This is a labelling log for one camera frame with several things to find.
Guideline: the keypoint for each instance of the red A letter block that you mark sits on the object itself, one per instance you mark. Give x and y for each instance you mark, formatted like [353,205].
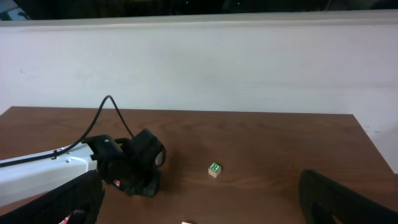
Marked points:
[65,220]

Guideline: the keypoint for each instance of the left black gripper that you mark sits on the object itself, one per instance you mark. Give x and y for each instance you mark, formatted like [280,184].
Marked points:
[134,165]

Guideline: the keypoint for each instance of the green R letter block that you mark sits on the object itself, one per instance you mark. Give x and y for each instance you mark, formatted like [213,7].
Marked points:
[214,170]

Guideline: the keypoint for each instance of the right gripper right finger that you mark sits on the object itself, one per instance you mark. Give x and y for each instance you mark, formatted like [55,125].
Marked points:
[323,200]

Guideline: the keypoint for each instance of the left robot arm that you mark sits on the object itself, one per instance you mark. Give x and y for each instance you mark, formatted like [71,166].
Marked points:
[30,175]

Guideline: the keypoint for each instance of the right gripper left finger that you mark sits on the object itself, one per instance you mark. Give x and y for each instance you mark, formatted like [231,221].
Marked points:
[79,200]

